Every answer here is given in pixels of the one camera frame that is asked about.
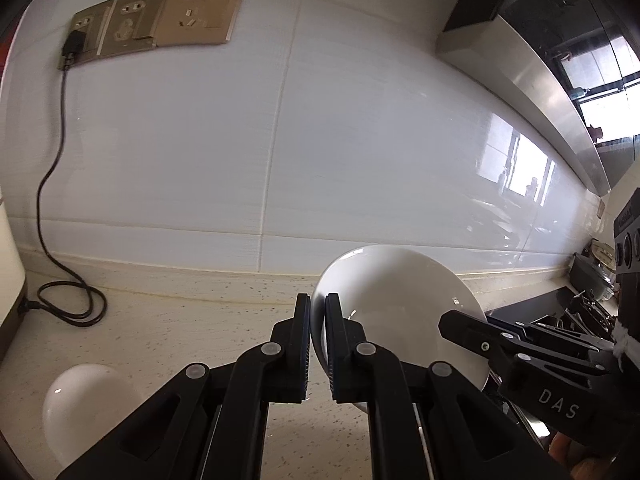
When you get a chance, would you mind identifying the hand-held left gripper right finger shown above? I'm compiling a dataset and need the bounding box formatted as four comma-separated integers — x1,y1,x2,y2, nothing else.
324,293,573,480

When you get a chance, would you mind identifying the black power cable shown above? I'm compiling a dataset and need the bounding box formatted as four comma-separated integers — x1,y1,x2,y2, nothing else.
21,30,108,329

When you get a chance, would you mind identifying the gold wall socket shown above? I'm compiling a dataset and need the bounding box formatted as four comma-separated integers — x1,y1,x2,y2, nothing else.
99,0,176,57
57,2,117,71
156,0,248,48

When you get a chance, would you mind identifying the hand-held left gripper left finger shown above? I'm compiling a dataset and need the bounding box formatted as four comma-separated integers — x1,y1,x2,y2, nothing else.
55,292,313,480

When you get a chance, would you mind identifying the cream rice cooker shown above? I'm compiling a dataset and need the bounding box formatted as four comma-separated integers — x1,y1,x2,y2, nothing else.
0,187,28,363

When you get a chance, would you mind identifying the grey cooking pot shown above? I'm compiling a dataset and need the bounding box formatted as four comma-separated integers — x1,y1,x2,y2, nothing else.
569,240,617,303

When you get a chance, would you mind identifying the black stove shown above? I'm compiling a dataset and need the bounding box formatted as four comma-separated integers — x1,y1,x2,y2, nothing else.
482,285,621,441

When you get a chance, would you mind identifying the person's right hand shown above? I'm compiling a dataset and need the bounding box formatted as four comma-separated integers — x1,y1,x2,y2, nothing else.
547,432,626,480

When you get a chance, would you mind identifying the plain white bowl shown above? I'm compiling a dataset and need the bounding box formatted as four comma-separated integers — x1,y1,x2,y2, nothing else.
310,245,489,395
42,364,147,468

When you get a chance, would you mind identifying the steel range hood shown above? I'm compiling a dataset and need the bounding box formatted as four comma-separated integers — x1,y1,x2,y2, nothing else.
434,0,640,198

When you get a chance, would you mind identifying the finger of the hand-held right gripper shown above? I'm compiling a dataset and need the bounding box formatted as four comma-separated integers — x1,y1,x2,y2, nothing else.
438,309,531,367
486,314,617,361

